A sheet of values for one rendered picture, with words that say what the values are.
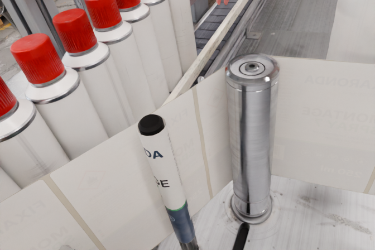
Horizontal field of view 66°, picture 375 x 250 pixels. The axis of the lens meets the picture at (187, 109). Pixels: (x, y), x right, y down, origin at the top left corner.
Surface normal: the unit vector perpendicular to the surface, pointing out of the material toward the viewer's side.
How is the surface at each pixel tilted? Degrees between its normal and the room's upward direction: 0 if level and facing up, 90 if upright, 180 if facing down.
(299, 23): 0
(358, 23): 91
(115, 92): 90
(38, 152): 90
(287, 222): 0
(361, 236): 0
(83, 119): 90
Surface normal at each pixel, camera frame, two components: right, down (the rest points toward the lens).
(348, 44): -0.83, 0.42
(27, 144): 0.72, 0.38
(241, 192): -0.68, 0.56
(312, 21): -0.15, -0.74
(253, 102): -0.10, 0.67
